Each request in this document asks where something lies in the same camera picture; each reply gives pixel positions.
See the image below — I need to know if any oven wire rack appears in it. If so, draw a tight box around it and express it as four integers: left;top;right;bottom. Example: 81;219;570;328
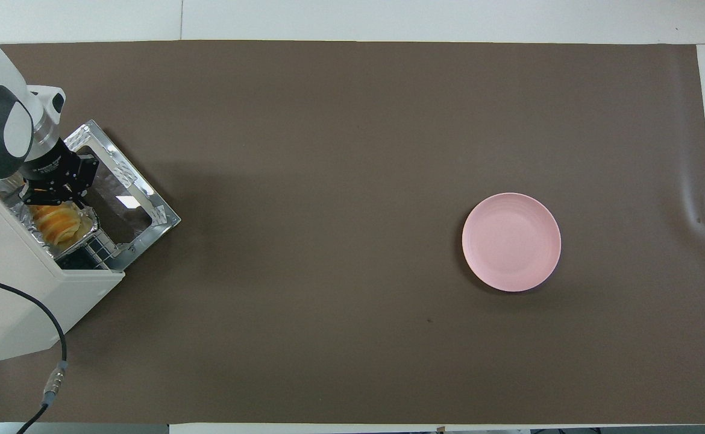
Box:
57;232;118;271

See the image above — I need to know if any aluminium foil tray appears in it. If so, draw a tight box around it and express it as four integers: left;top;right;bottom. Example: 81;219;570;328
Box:
0;181;101;262

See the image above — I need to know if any white toaster oven body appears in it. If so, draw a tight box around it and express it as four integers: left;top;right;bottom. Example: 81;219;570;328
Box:
0;181;126;368

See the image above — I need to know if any pink round plate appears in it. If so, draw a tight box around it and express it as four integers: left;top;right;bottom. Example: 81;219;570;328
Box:
462;193;562;293

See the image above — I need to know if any sliced orange bread loaf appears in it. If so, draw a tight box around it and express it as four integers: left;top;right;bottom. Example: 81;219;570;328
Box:
30;204;83;245

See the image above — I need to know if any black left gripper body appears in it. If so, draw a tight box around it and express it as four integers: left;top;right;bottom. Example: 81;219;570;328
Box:
20;140;100;201

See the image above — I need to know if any oven glass door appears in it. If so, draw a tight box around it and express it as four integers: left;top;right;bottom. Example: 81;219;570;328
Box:
57;119;182;272

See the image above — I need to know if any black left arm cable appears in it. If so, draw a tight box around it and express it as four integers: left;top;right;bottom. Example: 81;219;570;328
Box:
0;274;69;434

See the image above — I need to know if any brown paper table mat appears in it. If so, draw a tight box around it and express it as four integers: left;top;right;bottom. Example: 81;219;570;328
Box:
0;40;705;426

